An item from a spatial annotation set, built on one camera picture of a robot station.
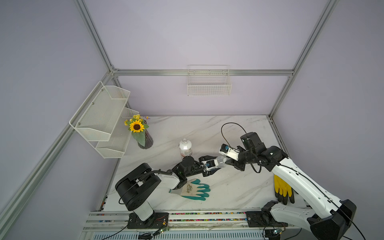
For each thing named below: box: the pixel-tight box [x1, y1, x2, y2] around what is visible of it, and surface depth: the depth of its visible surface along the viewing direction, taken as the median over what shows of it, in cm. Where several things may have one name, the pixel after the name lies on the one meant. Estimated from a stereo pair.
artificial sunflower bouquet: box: [124, 114, 151, 147], surface depth 82 cm
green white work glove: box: [169, 178, 211, 201], surface depth 84 cm
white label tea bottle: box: [179, 138, 193, 157], surface depth 83 cm
